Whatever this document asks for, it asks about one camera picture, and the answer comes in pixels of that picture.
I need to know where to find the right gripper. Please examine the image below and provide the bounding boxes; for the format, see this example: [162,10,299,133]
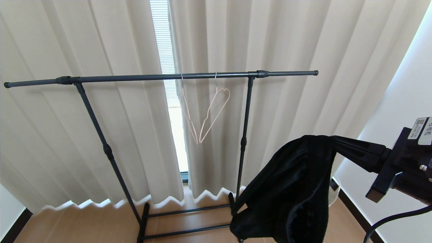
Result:
[366,116,432,206]

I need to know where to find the black shorts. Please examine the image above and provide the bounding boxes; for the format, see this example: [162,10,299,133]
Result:
[229,135,339,243]

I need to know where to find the white laundry basket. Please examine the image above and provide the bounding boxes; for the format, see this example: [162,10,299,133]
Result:
[329,177,340,207]

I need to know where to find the pink clothes hanger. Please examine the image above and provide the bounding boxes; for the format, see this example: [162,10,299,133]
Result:
[178,74,199,145]
[198,72,231,144]

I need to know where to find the black clothes rack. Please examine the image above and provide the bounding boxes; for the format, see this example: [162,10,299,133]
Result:
[3,70,319,243]

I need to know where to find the beige curtain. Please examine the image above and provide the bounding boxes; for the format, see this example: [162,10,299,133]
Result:
[168,0,432,200]
[0,0,185,214]

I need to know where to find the window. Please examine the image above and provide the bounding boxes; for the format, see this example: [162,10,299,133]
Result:
[150,0,189,184]

